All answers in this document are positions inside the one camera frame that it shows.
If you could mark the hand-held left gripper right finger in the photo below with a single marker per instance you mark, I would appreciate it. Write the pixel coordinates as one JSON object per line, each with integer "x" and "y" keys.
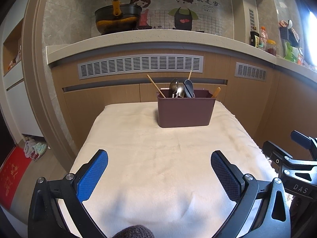
{"x": 226, "y": 176}

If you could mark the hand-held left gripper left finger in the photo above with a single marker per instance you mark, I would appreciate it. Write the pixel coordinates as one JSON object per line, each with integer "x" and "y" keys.
{"x": 92, "y": 176}

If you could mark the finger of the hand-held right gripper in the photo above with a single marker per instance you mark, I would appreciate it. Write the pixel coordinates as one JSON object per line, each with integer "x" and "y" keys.
{"x": 277, "y": 153}
{"x": 301, "y": 138}

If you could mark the maroon plastic utensil box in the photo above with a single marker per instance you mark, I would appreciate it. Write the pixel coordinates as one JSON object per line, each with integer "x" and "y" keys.
{"x": 185, "y": 111}

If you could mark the wooden spoon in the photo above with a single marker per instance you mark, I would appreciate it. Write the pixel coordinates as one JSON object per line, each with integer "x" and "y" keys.
{"x": 216, "y": 92}

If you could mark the blue plastic spoon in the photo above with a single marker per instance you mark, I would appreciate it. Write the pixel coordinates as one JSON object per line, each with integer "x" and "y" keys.
{"x": 188, "y": 85}

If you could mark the wooden chopstick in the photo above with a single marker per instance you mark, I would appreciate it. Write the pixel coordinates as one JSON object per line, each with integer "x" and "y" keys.
{"x": 156, "y": 86}
{"x": 189, "y": 75}

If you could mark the patterned slipper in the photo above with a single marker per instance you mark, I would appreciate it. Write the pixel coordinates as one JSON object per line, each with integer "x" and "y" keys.
{"x": 39, "y": 151}

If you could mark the cream table towel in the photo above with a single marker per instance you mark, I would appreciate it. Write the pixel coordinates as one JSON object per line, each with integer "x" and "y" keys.
{"x": 161, "y": 178}

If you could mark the dark knitted cloth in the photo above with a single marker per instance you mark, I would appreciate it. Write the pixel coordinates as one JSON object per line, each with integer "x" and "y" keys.
{"x": 135, "y": 231}

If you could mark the white slipper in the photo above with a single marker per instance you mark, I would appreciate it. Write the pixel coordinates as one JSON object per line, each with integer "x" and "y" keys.
{"x": 28, "y": 147}

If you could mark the red floor mat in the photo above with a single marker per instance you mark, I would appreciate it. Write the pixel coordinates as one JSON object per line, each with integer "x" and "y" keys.
{"x": 13, "y": 176}

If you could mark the short grey vent grille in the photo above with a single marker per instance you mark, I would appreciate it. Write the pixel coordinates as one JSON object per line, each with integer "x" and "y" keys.
{"x": 251, "y": 71}

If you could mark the green plastic bag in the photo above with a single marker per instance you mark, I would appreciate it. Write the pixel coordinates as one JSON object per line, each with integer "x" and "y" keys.
{"x": 292, "y": 53}

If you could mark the red jar with yellow lid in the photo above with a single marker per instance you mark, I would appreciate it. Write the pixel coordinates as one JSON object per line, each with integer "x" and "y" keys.
{"x": 270, "y": 48}

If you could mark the clear bottle with orange cap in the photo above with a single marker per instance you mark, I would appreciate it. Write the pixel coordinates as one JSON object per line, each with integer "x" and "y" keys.
{"x": 263, "y": 38}

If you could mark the dark sauce bottle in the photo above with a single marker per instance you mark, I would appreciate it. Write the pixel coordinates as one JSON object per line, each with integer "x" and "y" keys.
{"x": 254, "y": 39}

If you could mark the long grey vent grille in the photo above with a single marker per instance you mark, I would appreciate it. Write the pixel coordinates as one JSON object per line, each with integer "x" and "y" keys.
{"x": 141, "y": 65}

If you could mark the white pipe casing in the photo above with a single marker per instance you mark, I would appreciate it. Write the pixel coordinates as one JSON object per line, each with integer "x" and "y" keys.
{"x": 244, "y": 17}

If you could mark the shelf clutter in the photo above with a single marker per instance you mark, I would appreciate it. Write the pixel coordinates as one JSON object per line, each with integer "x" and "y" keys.
{"x": 14, "y": 59}

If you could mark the kitchen counter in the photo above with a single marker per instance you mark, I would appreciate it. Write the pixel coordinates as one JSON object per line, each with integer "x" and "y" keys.
{"x": 138, "y": 42}

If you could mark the white wall cabinet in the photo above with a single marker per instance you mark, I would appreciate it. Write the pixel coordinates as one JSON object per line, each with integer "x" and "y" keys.
{"x": 22, "y": 99}

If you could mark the cartoon wall sticker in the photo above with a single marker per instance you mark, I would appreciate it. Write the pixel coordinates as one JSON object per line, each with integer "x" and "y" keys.
{"x": 183, "y": 12}

